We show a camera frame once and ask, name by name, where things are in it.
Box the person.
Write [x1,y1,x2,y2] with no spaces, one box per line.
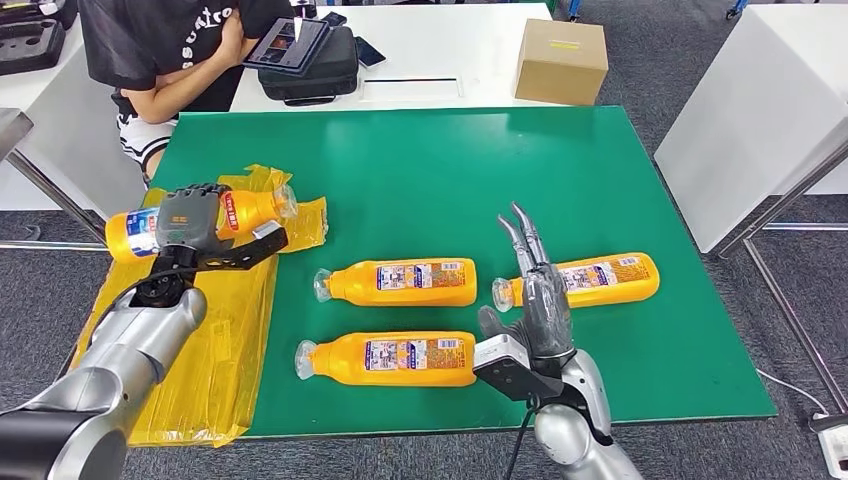
[78,0,296,187]

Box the grey metal side table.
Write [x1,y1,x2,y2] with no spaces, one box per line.
[0,107,124,255]

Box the desk cable slot cover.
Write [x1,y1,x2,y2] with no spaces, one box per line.
[360,77,464,103]

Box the black carry bag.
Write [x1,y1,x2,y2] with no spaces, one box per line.
[256,26,360,109]

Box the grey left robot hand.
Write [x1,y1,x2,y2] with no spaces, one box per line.
[153,183,233,256]

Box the white table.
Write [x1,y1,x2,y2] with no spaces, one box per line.
[653,5,848,256]

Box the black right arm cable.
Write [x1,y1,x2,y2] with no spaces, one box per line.
[519,394,541,480]

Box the black equipment case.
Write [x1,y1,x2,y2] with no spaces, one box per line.
[0,0,77,28]

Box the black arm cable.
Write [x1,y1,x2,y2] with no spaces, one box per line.
[519,394,541,480]
[86,264,193,346]

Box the white desk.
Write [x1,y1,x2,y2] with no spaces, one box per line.
[229,3,564,113]
[0,26,144,236]

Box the brown cardboard box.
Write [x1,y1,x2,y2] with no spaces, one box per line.
[514,18,609,107]

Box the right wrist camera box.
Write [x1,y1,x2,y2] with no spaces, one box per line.
[472,334,551,404]

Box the orange detergent bottle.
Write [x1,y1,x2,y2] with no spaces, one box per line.
[104,184,299,265]
[294,331,478,389]
[491,252,662,314]
[313,257,478,309]

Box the white floor cable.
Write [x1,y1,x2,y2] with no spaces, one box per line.
[755,368,823,417]

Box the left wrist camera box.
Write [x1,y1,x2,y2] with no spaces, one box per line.
[198,220,290,273]

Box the black tablet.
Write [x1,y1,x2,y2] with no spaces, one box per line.
[242,16,331,77]

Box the green table board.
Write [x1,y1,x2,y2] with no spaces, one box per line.
[150,105,778,440]

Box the white power strip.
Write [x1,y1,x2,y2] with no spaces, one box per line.
[811,413,848,480]

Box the yellow plastic sheet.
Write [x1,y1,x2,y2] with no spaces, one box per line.
[69,164,329,448]

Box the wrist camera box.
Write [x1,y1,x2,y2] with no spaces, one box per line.
[472,334,551,404]
[198,220,290,273]

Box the metal table frame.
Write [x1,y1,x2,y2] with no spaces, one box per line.
[712,135,848,415]

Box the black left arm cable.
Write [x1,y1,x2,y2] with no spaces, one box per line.
[86,264,193,346]

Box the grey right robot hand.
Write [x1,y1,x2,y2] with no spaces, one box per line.
[477,201,576,362]

